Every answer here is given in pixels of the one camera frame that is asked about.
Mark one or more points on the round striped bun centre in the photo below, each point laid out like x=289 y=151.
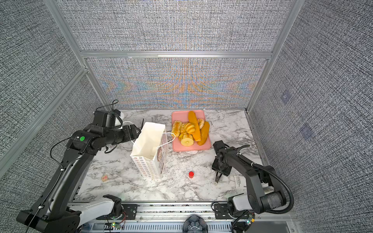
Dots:
x=190 y=128

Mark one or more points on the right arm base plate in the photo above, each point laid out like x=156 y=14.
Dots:
x=221 y=211

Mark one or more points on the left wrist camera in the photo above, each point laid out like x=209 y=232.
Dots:
x=108 y=119

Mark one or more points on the long yellow baguette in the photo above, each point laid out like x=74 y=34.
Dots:
x=193 y=120

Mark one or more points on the black round fan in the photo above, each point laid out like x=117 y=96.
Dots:
x=195 y=224

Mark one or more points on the small bun behind baguette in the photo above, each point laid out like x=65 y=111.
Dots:
x=201 y=123

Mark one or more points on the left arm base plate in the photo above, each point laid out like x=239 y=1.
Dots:
x=129 y=212

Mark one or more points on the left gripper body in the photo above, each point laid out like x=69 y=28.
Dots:
x=127 y=134

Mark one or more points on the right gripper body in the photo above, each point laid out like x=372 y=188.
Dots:
x=222 y=167

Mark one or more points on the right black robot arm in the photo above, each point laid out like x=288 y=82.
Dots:
x=265 y=190

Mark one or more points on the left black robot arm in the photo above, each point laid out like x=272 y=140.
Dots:
x=51 y=213

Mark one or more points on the striped croissant bread left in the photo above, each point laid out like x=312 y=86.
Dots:
x=176 y=129

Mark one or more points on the pink plastic tray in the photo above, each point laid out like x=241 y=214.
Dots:
x=177 y=146

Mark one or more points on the aluminium front rail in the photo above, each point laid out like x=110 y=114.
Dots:
x=150 y=211

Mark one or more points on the white printed paper bag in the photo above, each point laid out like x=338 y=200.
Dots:
x=150 y=150

